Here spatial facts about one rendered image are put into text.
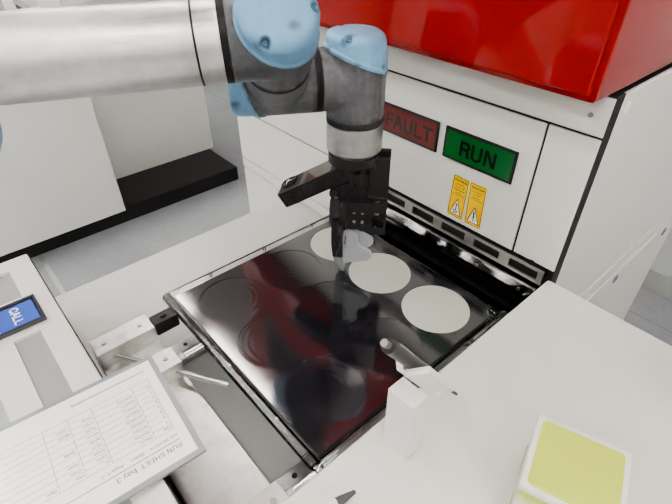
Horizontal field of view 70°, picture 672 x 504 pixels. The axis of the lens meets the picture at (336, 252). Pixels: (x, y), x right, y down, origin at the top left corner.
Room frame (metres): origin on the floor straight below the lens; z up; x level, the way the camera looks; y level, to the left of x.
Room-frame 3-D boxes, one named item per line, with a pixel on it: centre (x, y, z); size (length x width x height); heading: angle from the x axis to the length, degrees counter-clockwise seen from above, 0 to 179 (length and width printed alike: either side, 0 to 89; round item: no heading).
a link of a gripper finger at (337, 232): (0.59, 0.00, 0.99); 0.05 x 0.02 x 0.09; 172
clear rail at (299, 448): (0.41, 0.14, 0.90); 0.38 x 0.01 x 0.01; 41
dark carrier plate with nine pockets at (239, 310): (0.53, 0.00, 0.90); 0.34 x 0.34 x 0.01; 41
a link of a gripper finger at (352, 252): (0.59, -0.03, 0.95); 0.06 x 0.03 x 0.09; 82
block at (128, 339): (0.46, 0.30, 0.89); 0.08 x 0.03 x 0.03; 131
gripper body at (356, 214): (0.60, -0.03, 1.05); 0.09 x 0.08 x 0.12; 82
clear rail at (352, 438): (0.39, -0.11, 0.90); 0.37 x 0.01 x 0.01; 131
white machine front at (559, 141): (0.82, -0.04, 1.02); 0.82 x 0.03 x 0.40; 41
